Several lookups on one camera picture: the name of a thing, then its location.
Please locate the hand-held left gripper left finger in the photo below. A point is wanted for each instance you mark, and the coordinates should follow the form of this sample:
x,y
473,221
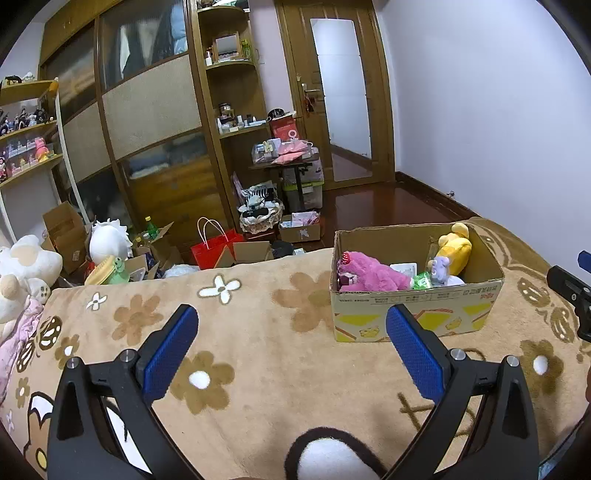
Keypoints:
x,y
168,355

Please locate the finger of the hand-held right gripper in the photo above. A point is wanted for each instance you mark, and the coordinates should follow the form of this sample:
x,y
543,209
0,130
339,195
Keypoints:
x,y
585,261
570,286

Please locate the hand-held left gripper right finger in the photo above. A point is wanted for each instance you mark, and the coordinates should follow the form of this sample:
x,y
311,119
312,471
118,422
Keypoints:
x,y
415,355

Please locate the cardboard box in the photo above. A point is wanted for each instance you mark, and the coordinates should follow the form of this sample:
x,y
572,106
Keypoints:
x,y
415,309

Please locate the green tissue packet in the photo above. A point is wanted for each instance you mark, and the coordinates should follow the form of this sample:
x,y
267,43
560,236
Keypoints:
x,y
422,281

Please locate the small purple plush toy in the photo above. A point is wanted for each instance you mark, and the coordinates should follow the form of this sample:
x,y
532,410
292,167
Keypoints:
x,y
441,270

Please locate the pink bear plush toy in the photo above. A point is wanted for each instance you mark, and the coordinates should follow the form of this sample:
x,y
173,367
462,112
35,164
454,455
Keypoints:
x,y
369,272

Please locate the yellow plush toy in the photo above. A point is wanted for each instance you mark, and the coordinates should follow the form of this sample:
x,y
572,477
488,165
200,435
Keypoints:
x,y
455,251

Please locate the green yellow frog plush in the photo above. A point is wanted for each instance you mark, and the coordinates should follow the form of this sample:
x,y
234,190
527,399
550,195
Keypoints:
x,y
106,272

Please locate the beige flower print blanket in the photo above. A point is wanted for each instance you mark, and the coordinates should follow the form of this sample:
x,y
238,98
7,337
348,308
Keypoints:
x,y
277,369

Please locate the cardboard carton with bottles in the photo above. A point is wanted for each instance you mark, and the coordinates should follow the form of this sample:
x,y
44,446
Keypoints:
x,y
159,244

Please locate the red gift bag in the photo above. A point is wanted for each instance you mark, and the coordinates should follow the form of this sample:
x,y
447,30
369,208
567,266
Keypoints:
x,y
212,251

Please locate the white round plush toy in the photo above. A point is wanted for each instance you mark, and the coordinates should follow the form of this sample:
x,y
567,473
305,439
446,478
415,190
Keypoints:
x,y
108,242

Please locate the green bottle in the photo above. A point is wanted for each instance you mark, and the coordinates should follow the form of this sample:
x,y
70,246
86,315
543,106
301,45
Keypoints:
x,y
151,228

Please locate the flat open cardboard carton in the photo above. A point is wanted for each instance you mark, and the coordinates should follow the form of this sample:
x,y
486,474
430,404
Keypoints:
x,y
249,254

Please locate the pink cloth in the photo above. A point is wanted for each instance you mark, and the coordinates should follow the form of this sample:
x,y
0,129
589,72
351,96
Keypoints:
x,y
18,337

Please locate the lace trimmed basket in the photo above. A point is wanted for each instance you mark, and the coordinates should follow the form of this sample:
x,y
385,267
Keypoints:
x,y
261,224

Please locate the open brown cardboard carton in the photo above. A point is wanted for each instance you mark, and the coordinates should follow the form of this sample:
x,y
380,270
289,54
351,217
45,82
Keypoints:
x,y
64,230

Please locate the small carton with packets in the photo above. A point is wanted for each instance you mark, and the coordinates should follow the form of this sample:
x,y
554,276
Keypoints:
x,y
300,234

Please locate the large cream plush toy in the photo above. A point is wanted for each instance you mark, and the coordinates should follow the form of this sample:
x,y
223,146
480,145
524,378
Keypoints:
x,y
27,263

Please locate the zebra plush toy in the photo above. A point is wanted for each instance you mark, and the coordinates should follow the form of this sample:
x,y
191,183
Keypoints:
x,y
258,196

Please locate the clear plastic storage bin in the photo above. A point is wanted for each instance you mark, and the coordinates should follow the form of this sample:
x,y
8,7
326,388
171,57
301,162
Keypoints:
x,y
311,194

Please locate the small dark folding table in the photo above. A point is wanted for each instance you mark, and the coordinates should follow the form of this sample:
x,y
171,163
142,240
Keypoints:
x,y
300,168

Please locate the wooden corner shelf unit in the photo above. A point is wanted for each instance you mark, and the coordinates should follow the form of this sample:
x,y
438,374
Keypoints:
x,y
210,138

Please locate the pink cloth packets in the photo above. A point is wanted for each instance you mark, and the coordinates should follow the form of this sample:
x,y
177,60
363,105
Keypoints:
x,y
286,154

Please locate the row of small figurines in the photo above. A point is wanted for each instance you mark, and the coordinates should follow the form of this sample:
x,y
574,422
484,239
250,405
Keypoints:
x,y
27,147

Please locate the red paper bag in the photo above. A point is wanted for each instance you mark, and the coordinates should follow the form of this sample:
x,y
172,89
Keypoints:
x,y
284,129

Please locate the wooden wardrobe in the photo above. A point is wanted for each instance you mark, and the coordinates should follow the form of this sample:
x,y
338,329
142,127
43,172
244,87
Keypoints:
x,y
147,101

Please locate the wooden display shelf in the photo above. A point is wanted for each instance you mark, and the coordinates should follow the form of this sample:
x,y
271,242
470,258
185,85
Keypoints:
x,y
27,90

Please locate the wooden framed mirror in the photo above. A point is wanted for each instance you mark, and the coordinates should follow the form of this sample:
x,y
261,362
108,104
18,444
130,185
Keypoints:
x,y
227,46

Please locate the wooden door with glass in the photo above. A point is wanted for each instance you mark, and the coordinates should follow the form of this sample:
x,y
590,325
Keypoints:
x,y
295,55

